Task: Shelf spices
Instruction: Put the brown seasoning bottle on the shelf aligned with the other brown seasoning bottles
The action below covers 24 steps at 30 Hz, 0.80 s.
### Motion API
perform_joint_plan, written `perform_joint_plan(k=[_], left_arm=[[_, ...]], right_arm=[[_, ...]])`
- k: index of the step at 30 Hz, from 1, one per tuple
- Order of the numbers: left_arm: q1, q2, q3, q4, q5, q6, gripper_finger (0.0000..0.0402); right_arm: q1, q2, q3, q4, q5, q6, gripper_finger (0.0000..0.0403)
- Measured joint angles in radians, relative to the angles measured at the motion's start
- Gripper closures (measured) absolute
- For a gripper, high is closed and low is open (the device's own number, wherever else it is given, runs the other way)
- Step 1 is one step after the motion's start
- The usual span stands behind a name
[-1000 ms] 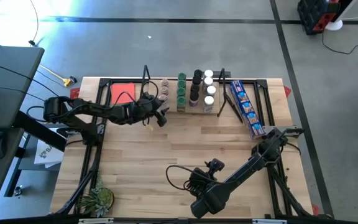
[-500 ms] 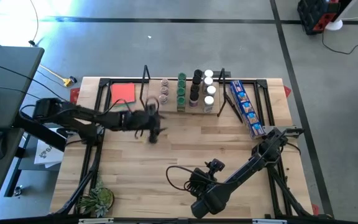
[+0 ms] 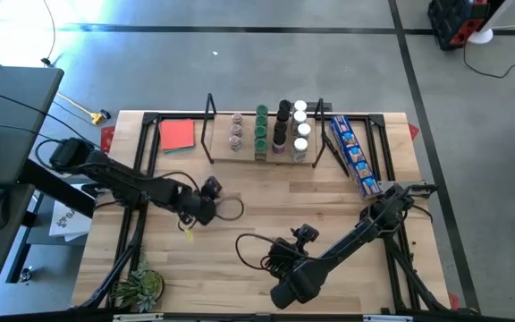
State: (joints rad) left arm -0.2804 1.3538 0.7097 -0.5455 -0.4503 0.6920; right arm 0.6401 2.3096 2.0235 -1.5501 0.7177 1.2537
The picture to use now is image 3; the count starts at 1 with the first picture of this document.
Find purple garlic powder jar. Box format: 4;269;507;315
272;131;287;157

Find black metal wood shelf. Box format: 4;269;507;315
201;92;350;179

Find green paper sheet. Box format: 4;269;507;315
164;145;196;157

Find potted succulent plant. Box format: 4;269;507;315
110;257;165;313

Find blue plastic wrap box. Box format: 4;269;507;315
330;114;384;200

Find white printed sheet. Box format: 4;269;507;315
49;200;94;242

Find black desk base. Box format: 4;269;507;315
5;158;98;284

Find black metal clamp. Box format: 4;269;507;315
411;181;439;200

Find grey desk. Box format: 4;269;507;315
0;64;65;305

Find black red tool case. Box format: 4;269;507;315
426;0;494;51

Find white stand base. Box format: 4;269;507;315
467;0;515;46

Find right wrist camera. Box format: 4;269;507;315
290;224;321;246

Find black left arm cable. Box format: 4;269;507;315
215;195;246;224

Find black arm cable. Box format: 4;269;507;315
234;232;281;271
215;195;246;224

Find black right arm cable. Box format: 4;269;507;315
234;232;281;271

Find black metal table frame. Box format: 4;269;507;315
72;110;482;317

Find silver bracket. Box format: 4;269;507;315
113;312;165;322
363;314;414;322

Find yellow extension cord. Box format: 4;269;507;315
57;92;107;126

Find thin black desk cable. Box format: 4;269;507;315
0;121;48;140
0;84;102;149

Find thin black floor cable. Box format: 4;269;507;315
40;0;58;68

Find black floor power cable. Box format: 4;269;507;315
462;40;515;80

